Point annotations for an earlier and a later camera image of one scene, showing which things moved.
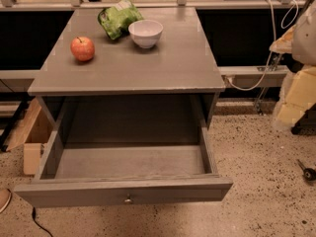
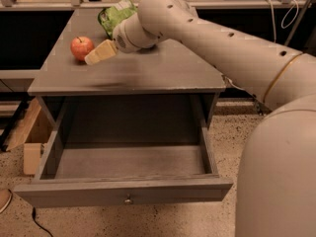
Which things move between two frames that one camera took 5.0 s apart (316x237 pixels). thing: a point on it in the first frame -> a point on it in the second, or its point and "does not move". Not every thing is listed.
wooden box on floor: (32, 132) does not move
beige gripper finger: (297, 94) -> (104, 50)
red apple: (83, 48) does not move
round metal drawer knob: (128, 200) does not move
